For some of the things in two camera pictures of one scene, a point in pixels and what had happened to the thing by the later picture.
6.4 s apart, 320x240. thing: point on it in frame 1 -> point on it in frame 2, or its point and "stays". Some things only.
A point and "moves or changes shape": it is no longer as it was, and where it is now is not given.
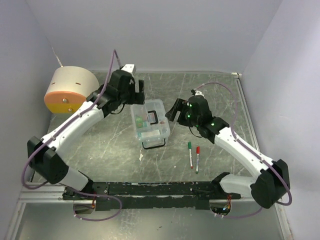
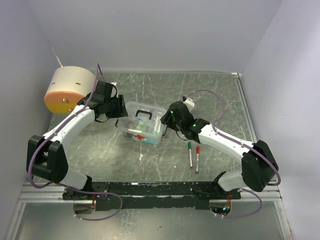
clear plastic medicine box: (152, 126) moves or changes shape
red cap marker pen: (198, 152) stays
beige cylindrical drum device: (68, 88) stays
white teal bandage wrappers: (152, 133) -> (157, 128)
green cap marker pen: (189, 146) stays
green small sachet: (139, 122) -> (142, 127)
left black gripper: (137, 98) -> (122, 111)
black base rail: (111, 196) stays
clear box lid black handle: (151, 123) moves or changes shape
